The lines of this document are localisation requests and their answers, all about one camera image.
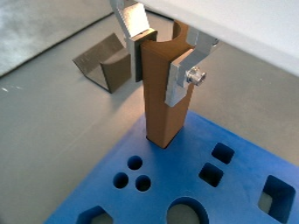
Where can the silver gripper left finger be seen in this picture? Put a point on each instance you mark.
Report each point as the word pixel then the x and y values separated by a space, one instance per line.
pixel 133 19

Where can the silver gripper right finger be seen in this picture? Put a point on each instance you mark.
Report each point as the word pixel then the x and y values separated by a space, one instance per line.
pixel 185 70

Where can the brown arch block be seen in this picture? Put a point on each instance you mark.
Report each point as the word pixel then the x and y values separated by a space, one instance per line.
pixel 165 120

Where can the dark olive arch holder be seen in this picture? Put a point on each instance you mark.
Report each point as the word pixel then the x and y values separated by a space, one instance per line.
pixel 106 63

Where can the blue shape sorter board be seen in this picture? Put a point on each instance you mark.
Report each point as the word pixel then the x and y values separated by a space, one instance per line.
pixel 232 181

